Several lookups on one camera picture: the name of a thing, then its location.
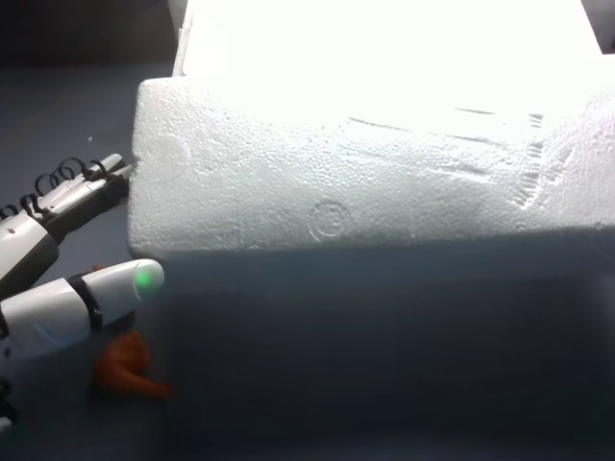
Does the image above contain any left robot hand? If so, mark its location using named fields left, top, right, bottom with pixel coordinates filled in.
left=0, top=152, right=166, bottom=365

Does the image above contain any orange toy chicken drumstick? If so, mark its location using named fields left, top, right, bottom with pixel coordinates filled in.
left=90, top=328, right=172, bottom=402

